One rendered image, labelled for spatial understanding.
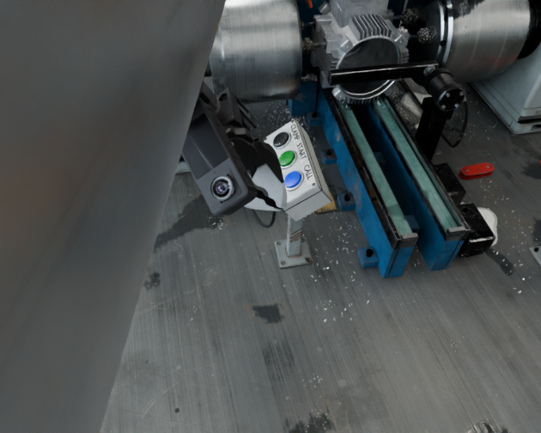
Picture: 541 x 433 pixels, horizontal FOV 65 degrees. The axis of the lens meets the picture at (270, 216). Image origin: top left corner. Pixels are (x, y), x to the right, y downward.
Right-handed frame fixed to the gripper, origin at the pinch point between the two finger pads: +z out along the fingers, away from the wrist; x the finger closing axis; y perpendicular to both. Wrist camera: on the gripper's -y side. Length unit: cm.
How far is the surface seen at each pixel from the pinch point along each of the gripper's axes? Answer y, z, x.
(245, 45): 48.0, 3.4, 0.0
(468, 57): 46, 37, -39
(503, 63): 46, 44, -46
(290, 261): 13.6, 30.3, 13.3
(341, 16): 58, 16, -19
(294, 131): 21.2, 8.1, -2.9
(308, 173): 10.9, 8.1, -2.9
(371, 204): 18.9, 32.9, -6.1
